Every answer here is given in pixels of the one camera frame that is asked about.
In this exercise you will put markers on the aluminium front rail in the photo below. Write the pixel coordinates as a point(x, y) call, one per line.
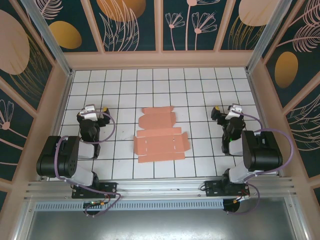
point(160, 186)

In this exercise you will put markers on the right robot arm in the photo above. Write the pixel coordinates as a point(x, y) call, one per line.
point(262, 155)

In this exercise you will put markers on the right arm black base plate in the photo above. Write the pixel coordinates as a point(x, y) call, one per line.
point(211, 190)

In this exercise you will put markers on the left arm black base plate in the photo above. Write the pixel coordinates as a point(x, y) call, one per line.
point(110, 188)

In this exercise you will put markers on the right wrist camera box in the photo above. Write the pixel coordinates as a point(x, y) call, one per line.
point(233, 111)

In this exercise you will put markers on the small green circuit board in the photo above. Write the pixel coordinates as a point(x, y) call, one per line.
point(93, 203)

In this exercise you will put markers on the pink paper box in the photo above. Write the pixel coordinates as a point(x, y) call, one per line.
point(160, 147)

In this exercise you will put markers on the aluminium corner post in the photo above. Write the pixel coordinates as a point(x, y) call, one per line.
point(51, 40)
point(264, 37)

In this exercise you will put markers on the grey metal sheet panel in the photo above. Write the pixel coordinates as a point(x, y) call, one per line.
point(160, 225)

